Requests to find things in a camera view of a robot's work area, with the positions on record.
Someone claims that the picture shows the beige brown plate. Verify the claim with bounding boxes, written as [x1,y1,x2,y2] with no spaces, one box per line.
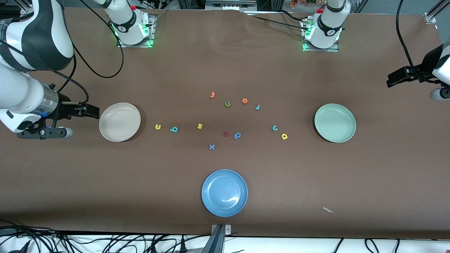
[99,102,141,142]

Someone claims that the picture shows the pale green plate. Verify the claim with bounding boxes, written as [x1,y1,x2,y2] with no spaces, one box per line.
[314,103,356,143]

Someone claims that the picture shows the brown table cover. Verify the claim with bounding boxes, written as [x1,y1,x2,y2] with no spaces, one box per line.
[0,7,450,240]

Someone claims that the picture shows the blue plate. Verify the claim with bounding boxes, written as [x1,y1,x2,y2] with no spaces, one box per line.
[201,169,248,218]

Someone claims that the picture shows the grey metal box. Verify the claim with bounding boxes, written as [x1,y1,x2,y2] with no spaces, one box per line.
[205,0,257,11]

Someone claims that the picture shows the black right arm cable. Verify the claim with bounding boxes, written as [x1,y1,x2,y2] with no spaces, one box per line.
[0,0,124,106]

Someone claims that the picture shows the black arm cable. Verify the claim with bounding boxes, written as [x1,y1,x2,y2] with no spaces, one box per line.
[396,0,442,85]
[0,0,124,106]

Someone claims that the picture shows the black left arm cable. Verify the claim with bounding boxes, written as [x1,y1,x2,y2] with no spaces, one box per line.
[396,0,442,85]

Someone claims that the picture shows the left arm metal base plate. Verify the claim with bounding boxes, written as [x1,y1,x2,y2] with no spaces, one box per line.
[302,19,340,52]

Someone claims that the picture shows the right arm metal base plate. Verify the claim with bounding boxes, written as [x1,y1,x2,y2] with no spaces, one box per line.
[118,14,155,48]

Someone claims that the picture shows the black base power cable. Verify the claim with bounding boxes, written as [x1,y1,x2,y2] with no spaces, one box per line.
[243,10,310,32]

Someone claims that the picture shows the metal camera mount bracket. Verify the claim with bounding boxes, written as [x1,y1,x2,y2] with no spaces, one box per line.
[202,224,232,253]

